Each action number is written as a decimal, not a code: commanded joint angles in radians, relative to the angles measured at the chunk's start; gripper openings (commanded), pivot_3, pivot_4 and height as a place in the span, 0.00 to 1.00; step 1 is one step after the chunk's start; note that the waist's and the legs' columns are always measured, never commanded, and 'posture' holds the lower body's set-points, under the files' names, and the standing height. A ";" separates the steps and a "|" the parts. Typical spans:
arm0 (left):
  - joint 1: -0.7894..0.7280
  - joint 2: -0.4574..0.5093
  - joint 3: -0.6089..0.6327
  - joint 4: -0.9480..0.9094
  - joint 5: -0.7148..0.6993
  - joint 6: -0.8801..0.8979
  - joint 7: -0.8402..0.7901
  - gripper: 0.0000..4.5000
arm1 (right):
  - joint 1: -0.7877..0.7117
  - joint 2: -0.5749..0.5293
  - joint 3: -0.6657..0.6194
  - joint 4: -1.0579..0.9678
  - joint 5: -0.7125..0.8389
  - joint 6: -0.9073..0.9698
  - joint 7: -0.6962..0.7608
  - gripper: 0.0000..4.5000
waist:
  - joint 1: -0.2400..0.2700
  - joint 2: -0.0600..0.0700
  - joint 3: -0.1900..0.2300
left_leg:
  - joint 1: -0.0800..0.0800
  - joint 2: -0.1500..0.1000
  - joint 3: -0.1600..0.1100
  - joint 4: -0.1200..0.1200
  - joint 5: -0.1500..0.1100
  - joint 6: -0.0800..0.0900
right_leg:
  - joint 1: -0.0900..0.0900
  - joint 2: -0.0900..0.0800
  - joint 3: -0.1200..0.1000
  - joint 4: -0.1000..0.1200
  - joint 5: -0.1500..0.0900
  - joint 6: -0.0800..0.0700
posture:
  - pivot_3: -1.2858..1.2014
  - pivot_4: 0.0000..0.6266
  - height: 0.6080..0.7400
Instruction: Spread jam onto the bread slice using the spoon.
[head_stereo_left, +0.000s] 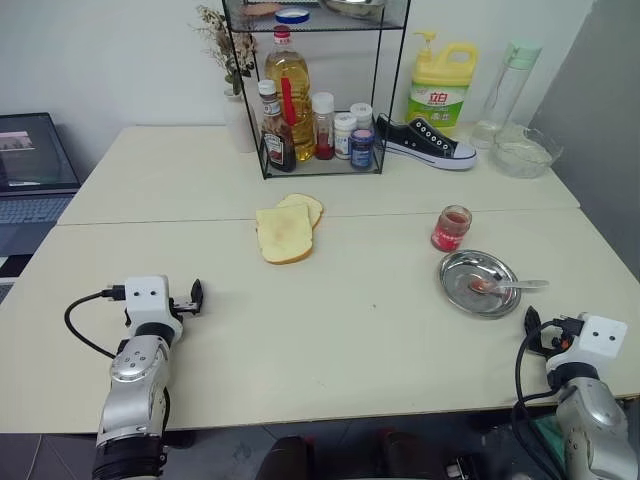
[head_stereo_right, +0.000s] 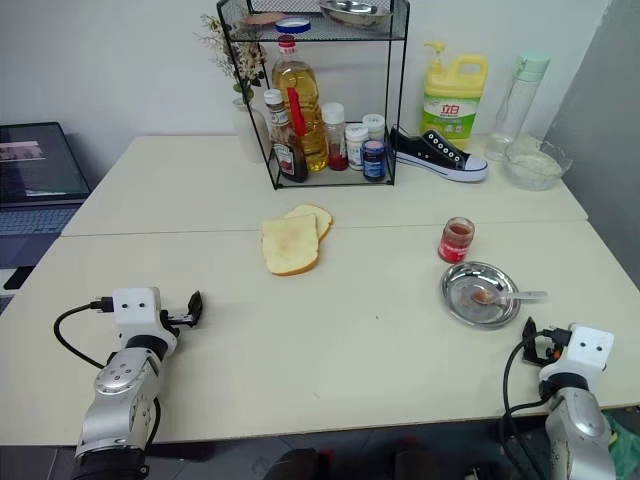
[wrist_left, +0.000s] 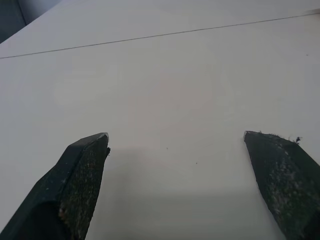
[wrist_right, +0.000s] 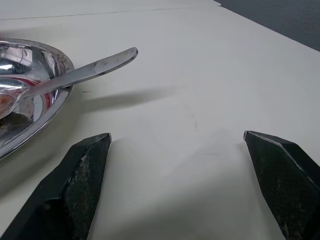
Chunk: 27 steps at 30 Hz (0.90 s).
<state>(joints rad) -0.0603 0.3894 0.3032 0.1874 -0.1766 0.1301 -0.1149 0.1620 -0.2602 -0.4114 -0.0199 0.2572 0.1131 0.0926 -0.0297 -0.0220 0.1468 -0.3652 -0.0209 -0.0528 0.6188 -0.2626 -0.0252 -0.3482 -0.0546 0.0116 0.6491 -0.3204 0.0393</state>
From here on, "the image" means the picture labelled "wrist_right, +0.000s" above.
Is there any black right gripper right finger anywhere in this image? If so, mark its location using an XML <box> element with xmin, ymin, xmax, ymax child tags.
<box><xmin>243</xmin><ymin>130</ymin><xmax>320</xmax><ymax>240</ymax></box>

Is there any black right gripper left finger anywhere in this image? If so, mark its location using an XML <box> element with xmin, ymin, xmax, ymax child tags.
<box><xmin>0</xmin><ymin>132</ymin><xmax>112</xmax><ymax>240</ymax></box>

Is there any shiny metal bowl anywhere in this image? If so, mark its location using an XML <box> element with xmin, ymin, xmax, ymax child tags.
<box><xmin>0</xmin><ymin>37</ymin><xmax>75</xmax><ymax>161</ymax></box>

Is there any silver metal spoon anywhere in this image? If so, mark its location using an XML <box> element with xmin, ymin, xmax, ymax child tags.
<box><xmin>0</xmin><ymin>47</ymin><xmax>139</xmax><ymax>120</ymax></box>

